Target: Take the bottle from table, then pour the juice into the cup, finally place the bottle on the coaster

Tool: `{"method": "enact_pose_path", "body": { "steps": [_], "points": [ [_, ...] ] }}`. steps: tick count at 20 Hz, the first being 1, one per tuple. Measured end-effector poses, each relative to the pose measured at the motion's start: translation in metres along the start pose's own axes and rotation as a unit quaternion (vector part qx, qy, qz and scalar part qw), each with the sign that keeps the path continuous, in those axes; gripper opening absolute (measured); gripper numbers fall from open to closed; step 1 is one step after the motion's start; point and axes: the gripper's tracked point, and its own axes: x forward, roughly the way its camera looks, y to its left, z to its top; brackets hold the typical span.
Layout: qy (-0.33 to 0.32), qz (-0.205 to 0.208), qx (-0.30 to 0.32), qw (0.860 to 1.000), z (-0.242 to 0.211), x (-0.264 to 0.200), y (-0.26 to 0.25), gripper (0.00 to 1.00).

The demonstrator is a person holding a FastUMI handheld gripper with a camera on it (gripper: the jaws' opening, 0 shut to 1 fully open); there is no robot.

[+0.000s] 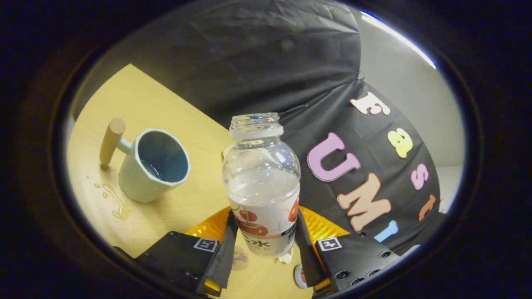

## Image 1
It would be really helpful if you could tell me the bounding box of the black backdrop cloth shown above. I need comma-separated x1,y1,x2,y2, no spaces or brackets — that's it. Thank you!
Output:
75,0,447,256

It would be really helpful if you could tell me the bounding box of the spilled liquid puddle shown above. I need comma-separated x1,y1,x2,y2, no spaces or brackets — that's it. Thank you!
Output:
94,183,129,220

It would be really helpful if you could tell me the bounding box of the wooden table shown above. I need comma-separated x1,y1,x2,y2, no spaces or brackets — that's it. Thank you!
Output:
66,64,314,299

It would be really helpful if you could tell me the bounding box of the clear plastic juice bottle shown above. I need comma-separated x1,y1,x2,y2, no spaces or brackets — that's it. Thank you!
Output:
222,113,301,259

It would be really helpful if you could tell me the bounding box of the round wooden coaster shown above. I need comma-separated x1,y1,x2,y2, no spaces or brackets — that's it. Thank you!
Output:
232,246,249,271

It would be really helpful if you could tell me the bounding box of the pale green cup wooden handle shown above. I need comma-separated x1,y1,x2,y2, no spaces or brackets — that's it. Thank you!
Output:
99,118,191,204

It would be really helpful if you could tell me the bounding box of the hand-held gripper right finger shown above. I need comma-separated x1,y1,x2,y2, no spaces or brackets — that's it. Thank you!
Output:
296,206,401,296

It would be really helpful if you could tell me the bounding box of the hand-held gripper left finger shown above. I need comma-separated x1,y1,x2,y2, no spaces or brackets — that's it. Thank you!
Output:
135,208,239,297

